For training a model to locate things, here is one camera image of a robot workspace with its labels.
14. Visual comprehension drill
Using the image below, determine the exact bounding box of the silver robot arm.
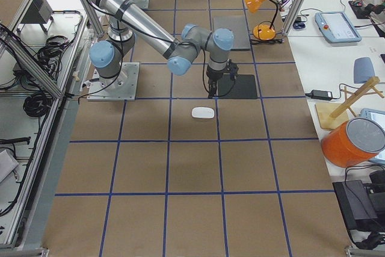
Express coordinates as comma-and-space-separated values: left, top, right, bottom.
88, 0, 238, 98

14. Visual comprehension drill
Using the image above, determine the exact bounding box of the grey closed laptop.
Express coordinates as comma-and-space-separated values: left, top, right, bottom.
212, 15, 251, 51

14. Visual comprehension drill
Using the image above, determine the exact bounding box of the black power adapter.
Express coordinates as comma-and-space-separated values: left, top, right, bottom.
310, 90, 333, 101

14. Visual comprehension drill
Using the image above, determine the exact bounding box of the white computer mouse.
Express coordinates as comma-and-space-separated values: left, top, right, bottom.
191, 107, 215, 119

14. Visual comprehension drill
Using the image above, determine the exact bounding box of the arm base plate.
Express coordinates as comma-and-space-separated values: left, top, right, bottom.
87, 62, 140, 101

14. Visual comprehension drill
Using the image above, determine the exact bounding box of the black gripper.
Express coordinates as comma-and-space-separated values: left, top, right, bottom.
206, 69, 223, 99

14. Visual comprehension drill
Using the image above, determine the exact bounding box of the orange desk lamp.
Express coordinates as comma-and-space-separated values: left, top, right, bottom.
244, 0, 278, 42

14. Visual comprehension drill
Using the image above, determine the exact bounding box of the black mousepad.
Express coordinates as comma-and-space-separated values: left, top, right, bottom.
218, 75, 258, 99

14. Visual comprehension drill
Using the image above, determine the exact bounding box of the wooden stand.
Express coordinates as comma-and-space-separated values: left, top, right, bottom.
315, 76, 384, 131

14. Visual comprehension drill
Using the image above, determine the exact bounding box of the orange cylindrical container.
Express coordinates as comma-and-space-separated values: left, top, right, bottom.
321, 117, 378, 167

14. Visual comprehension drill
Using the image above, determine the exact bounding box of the black box device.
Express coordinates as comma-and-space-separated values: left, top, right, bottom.
333, 180, 378, 232

